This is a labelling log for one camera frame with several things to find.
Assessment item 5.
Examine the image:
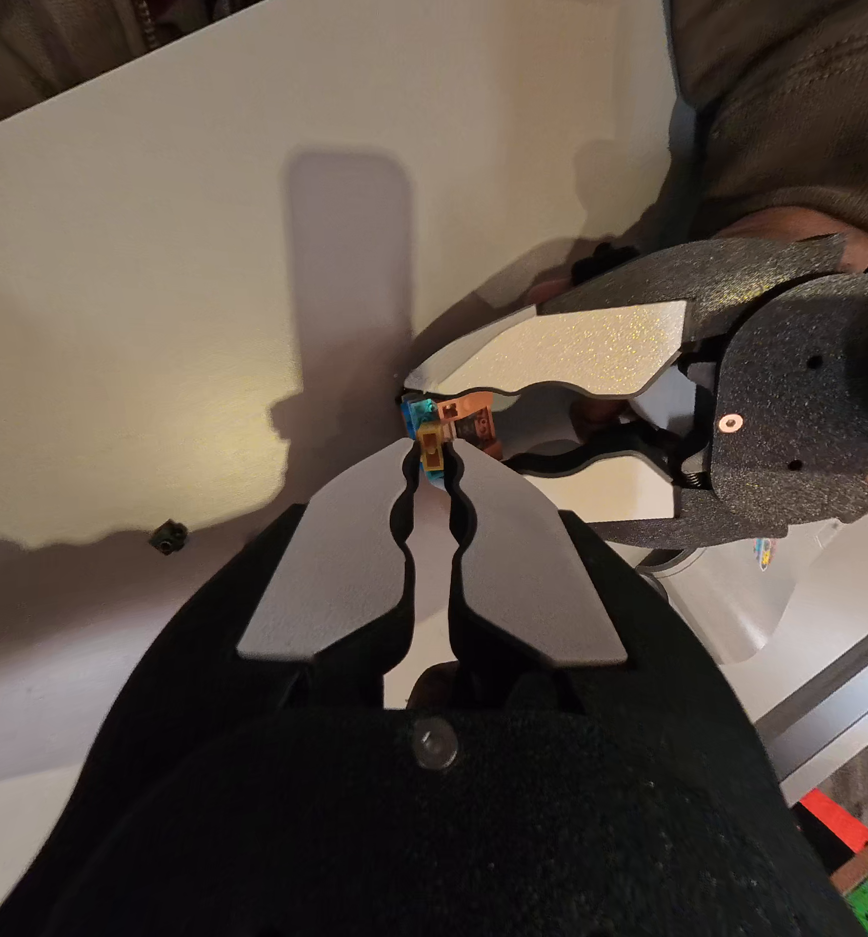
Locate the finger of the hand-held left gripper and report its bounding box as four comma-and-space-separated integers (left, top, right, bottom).
402, 299, 691, 402
505, 430, 682, 524

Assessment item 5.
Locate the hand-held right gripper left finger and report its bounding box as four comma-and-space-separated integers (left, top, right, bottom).
236, 438, 416, 682

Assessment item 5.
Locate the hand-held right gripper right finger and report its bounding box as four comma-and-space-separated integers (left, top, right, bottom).
448, 439, 631, 682

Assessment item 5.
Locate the brown teal toy brick model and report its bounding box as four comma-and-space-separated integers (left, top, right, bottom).
396, 391, 509, 493

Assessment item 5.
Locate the grey instruction booklet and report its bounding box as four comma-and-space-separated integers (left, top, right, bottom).
635, 516, 855, 666

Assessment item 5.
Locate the small black toy brick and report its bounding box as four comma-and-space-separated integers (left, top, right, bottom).
148, 518, 190, 557

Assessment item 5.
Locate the person's left forearm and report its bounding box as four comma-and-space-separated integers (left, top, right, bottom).
664, 0, 868, 246

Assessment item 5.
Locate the grey desk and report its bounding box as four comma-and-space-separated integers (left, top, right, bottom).
0, 0, 868, 806

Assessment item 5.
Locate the person's left hand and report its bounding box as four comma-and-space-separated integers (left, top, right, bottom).
712, 207, 868, 273

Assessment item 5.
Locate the orange traffic cone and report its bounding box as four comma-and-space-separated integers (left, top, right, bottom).
798, 785, 868, 856

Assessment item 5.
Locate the person's brown jacket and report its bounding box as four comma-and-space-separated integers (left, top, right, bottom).
0, 0, 274, 138

